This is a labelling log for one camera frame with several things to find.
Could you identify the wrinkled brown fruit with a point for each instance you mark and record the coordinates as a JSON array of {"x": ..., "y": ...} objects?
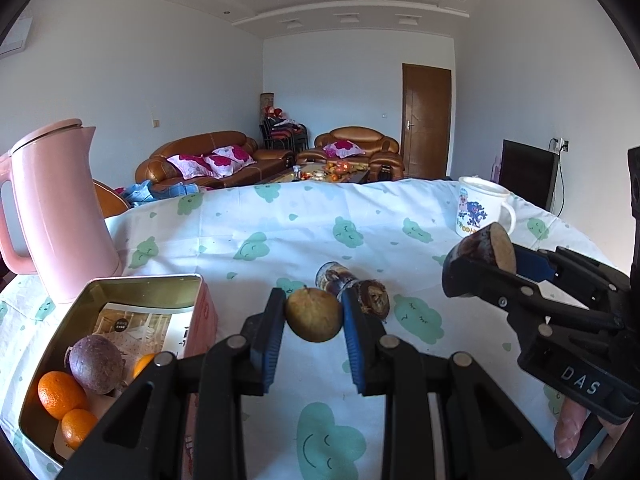
[{"x": 375, "y": 297}]

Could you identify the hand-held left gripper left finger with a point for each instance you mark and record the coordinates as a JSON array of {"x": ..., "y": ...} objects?
[{"x": 272, "y": 340}]

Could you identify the brown leather armchair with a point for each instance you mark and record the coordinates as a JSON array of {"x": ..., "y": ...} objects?
[{"x": 360, "y": 135}]

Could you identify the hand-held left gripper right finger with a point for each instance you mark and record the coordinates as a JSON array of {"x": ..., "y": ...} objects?
[{"x": 352, "y": 345}]

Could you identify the metal tin box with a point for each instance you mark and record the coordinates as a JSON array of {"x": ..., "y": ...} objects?
[{"x": 150, "y": 282}]

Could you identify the small dark bottle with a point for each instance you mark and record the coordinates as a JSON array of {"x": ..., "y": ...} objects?
[{"x": 332, "y": 277}]

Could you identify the white air conditioner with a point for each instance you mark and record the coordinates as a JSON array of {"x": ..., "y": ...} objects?
[{"x": 12, "y": 37}]

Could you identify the photo printed brochure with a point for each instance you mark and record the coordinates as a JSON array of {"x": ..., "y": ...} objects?
[{"x": 145, "y": 325}]

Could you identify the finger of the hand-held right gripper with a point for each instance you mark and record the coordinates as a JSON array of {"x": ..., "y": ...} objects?
[
  {"x": 535, "y": 262},
  {"x": 470, "y": 277}
]

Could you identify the tall floor vase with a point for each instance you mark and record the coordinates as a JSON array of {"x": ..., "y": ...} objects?
[{"x": 266, "y": 105}]

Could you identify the white cartoon print mug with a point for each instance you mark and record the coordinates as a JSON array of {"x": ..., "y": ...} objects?
[{"x": 475, "y": 205}]

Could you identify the stacked dark chairs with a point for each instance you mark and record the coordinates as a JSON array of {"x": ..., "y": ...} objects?
[{"x": 282, "y": 135}]

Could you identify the white cloud print tablecloth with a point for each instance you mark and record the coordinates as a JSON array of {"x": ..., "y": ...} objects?
[{"x": 300, "y": 235}]

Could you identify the black television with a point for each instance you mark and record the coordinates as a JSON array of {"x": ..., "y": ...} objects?
[{"x": 527, "y": 172}]

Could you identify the round tan brown fruit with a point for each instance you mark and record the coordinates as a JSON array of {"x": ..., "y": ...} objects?
[{"x": 314, "y": 315}]

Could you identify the brown wooden door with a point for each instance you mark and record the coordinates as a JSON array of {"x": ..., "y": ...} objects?
[{"x": 427, "y": 120}]

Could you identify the dark brown cut fruit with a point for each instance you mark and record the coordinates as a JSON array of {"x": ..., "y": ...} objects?
[{"x": 500, "y": 250}]

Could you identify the brown leather sofa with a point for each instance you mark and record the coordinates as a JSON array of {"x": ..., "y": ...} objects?
[{"x": 200, "y": 142}]

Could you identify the purple passion fruit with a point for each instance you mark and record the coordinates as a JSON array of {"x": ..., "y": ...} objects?
[{"x": 95, "y": 362}]

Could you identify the orange mandarin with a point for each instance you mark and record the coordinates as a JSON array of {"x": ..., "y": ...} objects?
[
  {"x": 60, "y": 392},
  {"x": 77, "y": 425},
  {"x": 144, "y": 365}
]

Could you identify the wall power socket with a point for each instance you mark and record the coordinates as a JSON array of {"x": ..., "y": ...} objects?
[{"x": 561, "y": 145}]

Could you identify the coffee table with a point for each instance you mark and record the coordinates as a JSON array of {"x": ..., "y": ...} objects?
[{"x": 320, "y": 177}]

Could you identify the pink flower print pillow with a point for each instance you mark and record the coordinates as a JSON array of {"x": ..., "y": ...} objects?
[
  {"x": 190, "y": 165},
  {"x": 342, "y": 149},
  {"x": 230, "y": 160}
]

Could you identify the pink electric kettle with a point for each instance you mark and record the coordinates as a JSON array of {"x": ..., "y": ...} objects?
[{"x": 55, "y": 210}]

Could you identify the person's right hand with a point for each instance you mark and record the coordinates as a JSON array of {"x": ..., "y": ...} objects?
[{"x": 570, "y": 427}]

